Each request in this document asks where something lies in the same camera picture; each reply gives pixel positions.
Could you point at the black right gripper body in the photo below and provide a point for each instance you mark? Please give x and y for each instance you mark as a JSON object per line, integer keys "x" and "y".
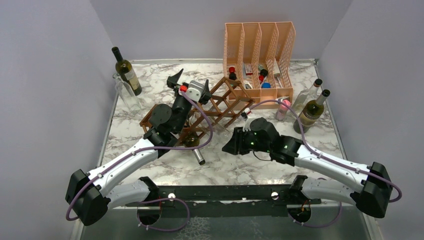
{"x": 249, "y": 142}

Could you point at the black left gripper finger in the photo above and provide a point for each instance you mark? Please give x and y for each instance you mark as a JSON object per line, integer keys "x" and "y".
{"x": 172, "y": 81}
{"x": 206, "y": 94}

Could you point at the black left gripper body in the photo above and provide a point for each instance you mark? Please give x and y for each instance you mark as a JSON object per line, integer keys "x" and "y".
{"x": 203, "y": 102}

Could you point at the dark green wine bottle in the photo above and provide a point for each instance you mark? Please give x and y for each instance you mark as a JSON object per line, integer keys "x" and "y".
{"x": 125, "y": 69}

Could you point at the green bottle white label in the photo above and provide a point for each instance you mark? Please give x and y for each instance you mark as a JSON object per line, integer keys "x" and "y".
{"x": 311, "y": 113}

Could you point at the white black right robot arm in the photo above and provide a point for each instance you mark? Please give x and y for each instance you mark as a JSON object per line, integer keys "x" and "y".
{"x": 365, "y": 186}

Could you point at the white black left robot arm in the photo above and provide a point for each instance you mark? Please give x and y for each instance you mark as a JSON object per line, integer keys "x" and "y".
{"x": 91, "y": 194}

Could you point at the brown wooden wine rack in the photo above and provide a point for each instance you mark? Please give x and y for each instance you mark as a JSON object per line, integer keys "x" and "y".
{"x": 215, "y": 106}

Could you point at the red capped small bottle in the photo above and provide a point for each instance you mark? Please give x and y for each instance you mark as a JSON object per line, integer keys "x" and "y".
{"x": 232, "y": 73}

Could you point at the pink capped small bottle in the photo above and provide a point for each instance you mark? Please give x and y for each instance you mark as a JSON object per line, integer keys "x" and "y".
{"x": 282, "y": 110}

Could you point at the green bottle silver cap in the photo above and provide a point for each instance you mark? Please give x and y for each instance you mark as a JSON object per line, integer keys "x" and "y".
{"x": 192, "y": 140}

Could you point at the blue bottle cap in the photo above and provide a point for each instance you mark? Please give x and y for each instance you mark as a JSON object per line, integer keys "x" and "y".
{"x": 265, "y": 85}

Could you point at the peach plastic file organizer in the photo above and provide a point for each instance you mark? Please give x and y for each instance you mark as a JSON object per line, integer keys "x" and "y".
{"x": 261, "y": 52}

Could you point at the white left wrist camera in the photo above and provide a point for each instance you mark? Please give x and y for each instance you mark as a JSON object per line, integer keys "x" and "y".
{"x": 193, "y": 91}

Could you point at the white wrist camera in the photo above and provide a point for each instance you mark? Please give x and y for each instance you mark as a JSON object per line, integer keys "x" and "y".
{"x": 246, "y": 119}
{"x": 193, "y": 91}

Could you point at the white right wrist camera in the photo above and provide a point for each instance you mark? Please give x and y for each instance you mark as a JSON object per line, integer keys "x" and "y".
{"x": 246, "y": 119}

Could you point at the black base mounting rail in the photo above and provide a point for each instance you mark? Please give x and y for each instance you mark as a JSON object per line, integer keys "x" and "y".
{"x": 215, "y": 201}

